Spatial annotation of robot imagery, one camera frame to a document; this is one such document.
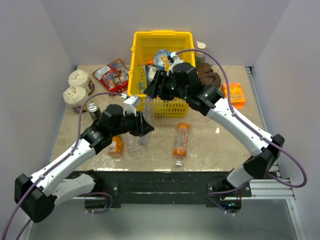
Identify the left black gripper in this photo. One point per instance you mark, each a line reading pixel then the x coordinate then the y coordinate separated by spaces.
pixel 141 127

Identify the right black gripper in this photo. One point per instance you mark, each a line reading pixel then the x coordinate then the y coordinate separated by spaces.
pixel 153 89

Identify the crushed clear plastic bottle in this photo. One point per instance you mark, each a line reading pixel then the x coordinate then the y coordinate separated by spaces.
pixel 148 115

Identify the orange label tea bottle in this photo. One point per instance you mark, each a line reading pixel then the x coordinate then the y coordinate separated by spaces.
pixel 180 149

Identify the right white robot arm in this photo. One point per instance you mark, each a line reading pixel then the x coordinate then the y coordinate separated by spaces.
pixel 182 82

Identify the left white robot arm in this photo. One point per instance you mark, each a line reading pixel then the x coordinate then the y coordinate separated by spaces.
pixel 36 195

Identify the clear empty water bottle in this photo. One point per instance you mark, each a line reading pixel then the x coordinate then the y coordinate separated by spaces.
pixel 134 149

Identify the small orange juice bottle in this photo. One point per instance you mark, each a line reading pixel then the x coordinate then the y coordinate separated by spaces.
pixel 116 147

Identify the yellow Lays chips bag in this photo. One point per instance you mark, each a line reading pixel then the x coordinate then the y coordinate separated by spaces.
pixel 165 63

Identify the blue plastic bag in basket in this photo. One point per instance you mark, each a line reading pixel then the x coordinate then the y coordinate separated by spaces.
pixel 157 57

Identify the blue RIO box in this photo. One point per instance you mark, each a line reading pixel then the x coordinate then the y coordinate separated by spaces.
pixel 143 77

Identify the yellow plastic basket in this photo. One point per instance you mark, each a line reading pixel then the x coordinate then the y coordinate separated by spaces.
pixel 144 48

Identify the red snack bag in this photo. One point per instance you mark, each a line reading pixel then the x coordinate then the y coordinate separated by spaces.
pixel 113 76

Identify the black drink can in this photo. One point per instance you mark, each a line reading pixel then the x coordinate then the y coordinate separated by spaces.
pixel 94 111

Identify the front toilet paper roll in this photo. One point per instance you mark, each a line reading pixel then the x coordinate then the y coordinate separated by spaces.
pixel 75 97

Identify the toilet paper roll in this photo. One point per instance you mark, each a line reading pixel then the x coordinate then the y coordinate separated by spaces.
pixel 80 78
pixel 75 97

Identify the orange snack box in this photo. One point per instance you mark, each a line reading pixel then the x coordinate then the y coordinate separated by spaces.
pixel 238 99

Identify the rear toilet paper roll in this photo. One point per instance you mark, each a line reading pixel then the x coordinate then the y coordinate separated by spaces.
pixel 80 78

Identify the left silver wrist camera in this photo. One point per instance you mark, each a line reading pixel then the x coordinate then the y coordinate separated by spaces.
pixel 131 104

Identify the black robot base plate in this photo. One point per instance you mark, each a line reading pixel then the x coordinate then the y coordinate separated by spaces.
pixel 117 188

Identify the aluminium frame rail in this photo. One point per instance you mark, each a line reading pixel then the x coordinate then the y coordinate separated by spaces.
pixel 276 188

